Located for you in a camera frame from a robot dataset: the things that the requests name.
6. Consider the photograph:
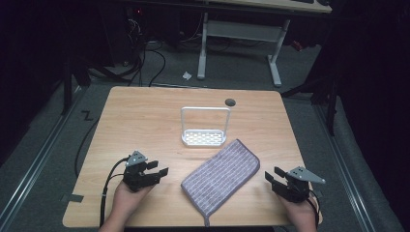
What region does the white frame desk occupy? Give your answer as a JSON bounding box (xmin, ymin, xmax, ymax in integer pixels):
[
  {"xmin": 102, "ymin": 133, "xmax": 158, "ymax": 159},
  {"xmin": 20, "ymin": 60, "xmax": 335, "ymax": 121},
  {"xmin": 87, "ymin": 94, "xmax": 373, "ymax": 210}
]
[{"xmin": 195, "ymin": 0, "xmax": 334, "ymax": 88}]

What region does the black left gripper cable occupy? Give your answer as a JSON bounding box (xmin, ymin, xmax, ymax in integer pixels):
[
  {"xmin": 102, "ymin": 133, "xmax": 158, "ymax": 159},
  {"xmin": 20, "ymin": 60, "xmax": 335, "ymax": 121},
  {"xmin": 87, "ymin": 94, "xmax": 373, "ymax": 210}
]
[{"xmin": 99, "ymin": 157, "xmax": 131, "ymax": 228}]

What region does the person's left hand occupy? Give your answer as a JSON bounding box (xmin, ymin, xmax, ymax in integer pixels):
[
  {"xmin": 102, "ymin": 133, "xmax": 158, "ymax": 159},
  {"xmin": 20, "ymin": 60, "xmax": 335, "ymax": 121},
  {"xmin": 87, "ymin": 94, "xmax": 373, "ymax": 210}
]
[{"xmin": 110, "ymin": 181, "xmax": 153, "ymax": 222}]

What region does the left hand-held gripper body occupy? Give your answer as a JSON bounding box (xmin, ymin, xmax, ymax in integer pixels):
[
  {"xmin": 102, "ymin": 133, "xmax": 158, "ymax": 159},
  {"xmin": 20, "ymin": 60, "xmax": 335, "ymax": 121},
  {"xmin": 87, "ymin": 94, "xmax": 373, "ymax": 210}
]
[{"xmin": 122, "ymin": 150, "xmax": 153, "ymax": 193}]

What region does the white rack with handle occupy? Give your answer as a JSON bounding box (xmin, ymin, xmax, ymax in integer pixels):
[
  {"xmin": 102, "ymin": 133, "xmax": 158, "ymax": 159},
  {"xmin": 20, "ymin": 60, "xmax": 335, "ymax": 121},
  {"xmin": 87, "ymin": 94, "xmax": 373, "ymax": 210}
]
[{"xmin": 180, "ymin": 105, "xmax": 232, "ymax": 148}]

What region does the bundle of black floor cables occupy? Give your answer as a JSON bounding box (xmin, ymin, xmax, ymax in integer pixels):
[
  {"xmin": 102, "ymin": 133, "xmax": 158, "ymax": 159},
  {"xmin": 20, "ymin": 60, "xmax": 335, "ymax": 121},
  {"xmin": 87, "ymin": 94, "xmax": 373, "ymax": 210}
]
[{"xmin": 93, "ymin": 17, "xmax": 167, "ymax": 88}]

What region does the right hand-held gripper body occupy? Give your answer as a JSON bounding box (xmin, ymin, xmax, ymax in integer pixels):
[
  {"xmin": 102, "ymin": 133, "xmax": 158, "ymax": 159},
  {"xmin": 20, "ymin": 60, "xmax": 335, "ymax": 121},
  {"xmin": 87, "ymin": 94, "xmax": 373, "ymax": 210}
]
[{"xmin": 278, "ymin": 165, "xmax": 327, "ymax": 204}]

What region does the purple grey striped cloth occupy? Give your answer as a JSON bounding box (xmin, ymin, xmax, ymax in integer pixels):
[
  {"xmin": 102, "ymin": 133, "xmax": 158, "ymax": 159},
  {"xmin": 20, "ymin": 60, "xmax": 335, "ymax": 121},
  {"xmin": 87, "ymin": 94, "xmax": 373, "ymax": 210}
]
[{"xmin": 180, "ymin": 138, "xmax": 261, "ymax": 228}]

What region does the thin black floor cable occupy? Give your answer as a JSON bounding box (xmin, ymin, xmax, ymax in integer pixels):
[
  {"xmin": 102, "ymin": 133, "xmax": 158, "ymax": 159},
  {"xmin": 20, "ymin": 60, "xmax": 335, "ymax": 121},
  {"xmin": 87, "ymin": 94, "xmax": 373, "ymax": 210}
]
[{"xmin": 73, "ymin": 118, "xmax": 102, "ymax": 179}]

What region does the dark metal stand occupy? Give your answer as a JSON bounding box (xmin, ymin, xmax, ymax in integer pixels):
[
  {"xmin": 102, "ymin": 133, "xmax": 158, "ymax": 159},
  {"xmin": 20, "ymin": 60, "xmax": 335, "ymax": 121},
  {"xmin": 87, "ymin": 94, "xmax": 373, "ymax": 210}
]
[
  {"xmin": 279, "ymin": 64, "xmax": 341, "ymax": 137},
  {"xmin": 60, "ymin": 54, "xmax": 92, "ymax": 116}
]

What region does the person's right hand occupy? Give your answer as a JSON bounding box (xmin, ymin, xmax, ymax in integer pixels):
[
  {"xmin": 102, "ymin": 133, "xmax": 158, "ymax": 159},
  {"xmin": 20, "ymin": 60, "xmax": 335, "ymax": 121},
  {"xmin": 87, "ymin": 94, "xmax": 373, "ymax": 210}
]
[{"xmin": 278, "ymin": 193, "xmax": 318, "ymax": 227}]

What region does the black tape strip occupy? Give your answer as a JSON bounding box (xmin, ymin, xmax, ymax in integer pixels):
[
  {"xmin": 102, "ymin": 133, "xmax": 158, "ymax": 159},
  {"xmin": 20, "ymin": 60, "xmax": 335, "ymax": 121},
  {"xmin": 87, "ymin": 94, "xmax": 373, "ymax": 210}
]
[{"xmin": 67, "ymin": 193, "xmax": 85, "ymax": 204}]

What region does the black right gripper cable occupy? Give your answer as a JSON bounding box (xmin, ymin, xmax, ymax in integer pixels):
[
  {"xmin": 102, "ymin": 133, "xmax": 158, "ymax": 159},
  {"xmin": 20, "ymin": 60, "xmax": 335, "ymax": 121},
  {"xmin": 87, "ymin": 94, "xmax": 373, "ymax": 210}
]
[{"xmin": 306, "ymin": 188, "xmax": 322, "ymax": 227}]

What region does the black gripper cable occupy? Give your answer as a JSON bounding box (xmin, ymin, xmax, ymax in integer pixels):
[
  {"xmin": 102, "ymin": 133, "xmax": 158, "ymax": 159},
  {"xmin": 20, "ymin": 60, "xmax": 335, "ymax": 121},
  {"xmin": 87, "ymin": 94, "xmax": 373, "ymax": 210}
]
[
  {"xmin": 99, "ymin": 157, "xmax": 131, "ymax": 228},
  {"xmin": 306, "ymin": 188, "xmax": 322, "ymax": 227}
]

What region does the metal floor rail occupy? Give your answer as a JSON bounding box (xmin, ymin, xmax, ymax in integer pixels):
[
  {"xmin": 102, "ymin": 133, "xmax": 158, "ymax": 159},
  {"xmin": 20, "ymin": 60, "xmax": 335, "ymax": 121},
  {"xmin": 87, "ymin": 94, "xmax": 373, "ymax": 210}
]
[
  {"xmin": 313, "ymin": 104, "xmax": 376, "ymax": 232},
  {"xmin": 0, "ymin": 86, "xmax": 85, "ymax": 224}
]

